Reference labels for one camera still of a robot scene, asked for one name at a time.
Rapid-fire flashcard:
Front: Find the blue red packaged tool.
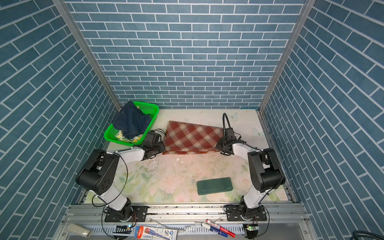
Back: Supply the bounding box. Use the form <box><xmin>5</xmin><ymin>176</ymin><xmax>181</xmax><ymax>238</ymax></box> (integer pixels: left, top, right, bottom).
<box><xmin>135</xmin><ymin>226</ymin><xmax>178</xmax><ymax>240</ymax></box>

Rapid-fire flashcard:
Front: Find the green plastic basket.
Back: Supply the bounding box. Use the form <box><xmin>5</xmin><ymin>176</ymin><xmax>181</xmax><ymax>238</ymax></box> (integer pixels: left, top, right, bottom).
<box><xmin>104</xmin><ymin>101</ymin><xmax>160</xmax><ymax>147</ymax></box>

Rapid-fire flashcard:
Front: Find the blue marker pen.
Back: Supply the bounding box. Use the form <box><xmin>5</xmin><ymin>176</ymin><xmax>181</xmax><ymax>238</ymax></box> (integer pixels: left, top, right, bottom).
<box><xmin>201</xmin><ymin>223</ymin><xmax>228</xmax><ymax>238</ymax></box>

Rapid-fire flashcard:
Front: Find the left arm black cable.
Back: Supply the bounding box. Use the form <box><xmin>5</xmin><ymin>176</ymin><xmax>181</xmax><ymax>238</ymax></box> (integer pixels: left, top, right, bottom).
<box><xmin>90</xmin><ymin>128</ymin><xmax>167</xmax><ymax>240</ymax></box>

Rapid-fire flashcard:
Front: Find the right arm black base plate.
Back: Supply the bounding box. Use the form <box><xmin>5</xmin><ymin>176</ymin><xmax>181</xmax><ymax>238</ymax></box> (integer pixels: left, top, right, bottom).
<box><xmin>223</xmin><ymin>204</ymin><xmax>268</xmax><ymax>222</ymax></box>

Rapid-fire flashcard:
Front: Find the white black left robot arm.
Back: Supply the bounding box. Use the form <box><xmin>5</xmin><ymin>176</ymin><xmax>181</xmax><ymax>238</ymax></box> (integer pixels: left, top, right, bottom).
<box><xmin>76</xmin><ymin>129</ymin><xmax>167</xmax><ymax>213</ymax></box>

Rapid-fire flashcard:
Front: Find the aluminium corner frame post left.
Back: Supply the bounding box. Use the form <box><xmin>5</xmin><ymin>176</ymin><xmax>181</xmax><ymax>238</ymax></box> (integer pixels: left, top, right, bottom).
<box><xmin>52</xmin><ymin>0</ymin><xmax>122</xmax><ymax>111</ymax></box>

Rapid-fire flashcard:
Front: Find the aluminium corner frame post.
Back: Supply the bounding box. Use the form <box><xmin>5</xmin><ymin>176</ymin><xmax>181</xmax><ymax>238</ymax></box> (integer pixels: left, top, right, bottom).
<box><xmin>258</xmin><ymin>0</ymin><xmax>318</xmax><ymax>113</ymax></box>
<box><xmin>52</xmin><ymin>0</ymin><xmax>122</xmax><ymax>111</ymax></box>

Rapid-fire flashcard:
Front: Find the yellow floral skirt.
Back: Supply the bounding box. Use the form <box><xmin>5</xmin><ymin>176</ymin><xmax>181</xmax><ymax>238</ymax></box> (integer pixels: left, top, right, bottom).
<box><xmin>115</xmin><ymin>130</ymin><xmax>143</xmax><ymax>144</ymax></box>

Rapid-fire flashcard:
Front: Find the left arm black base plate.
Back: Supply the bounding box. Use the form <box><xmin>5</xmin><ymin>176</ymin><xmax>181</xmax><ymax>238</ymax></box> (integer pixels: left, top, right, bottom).
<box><xmin>103</xmin><ymin>205</ymin><xmax>149</xmax><ymax>224</ymax></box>

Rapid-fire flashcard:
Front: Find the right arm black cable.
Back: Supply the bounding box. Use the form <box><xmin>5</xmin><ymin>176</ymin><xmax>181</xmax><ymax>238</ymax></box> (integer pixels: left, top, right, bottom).
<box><xmin>221</xmin><ymin>112</ymin><xmax>286</xmax><ymax>239</ymax></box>

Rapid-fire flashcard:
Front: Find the red plaid skirt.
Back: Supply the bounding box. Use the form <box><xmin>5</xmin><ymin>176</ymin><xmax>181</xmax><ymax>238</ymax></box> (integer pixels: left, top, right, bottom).
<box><xmin>163</xmin><ymin>121</ymin><xmax>223</xmax><ymax>155</ymax></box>

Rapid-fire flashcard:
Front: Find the white small device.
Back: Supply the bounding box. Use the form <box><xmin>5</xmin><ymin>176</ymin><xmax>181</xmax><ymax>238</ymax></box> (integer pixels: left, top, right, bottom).
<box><xmin>67</xmin><ymin>224</ymin><xmax>93</xmax><ymax>238</ymax></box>

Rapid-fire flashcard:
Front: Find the dark green folded cloth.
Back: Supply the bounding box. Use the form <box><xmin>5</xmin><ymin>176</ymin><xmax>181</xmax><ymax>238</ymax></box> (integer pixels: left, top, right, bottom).
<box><xmin>197</xmin><ymin>177</ymin><xmax>233</xmax><ymax>196</ymax></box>

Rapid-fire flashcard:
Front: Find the dark navy skirt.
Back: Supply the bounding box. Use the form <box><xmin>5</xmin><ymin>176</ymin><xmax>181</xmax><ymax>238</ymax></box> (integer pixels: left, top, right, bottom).
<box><xmin>113</xmin><ymin>101</ymin><xmax>152</xmax><ymax>138</ymax></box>

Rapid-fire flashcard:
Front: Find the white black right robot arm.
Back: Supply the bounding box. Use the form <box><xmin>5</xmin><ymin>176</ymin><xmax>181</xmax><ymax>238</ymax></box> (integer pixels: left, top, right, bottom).
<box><xmin>216</xmin><ymin>128</ymin><xmax>286</xmax><ymax>211</ymax></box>

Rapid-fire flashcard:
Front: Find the aluminium corner frame post right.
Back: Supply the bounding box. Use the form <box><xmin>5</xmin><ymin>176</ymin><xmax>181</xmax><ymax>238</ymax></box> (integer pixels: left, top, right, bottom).
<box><xmin>258</xmin><ymin>0</ymin><xmax>318</xmax><ymax>113</ymax></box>

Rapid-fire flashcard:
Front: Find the red marker pen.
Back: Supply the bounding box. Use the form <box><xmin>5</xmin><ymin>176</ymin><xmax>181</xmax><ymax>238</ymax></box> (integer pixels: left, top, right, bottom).
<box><xmin>206</xmin><ymin>220</ymin><xmax>236</xmax><ymax>238</ymax></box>

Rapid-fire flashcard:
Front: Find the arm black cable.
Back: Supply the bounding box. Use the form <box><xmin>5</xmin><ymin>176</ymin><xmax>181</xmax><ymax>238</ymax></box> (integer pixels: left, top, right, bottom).
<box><xmin>90</xmin><ymin>128</ymin><xmax>167</xmax><ymax>240</ymax></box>
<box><xmin>221</xmin><ymin>112</ymin><xmax>286</xmax><ymax>239</ymax></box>

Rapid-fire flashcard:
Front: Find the aluminium front rail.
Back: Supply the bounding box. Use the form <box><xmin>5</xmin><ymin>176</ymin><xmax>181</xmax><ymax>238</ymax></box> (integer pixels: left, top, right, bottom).
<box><xmin>53</xmin><ymin>202</ymin><xmax>317</xmax><ymax>240</ymax></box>

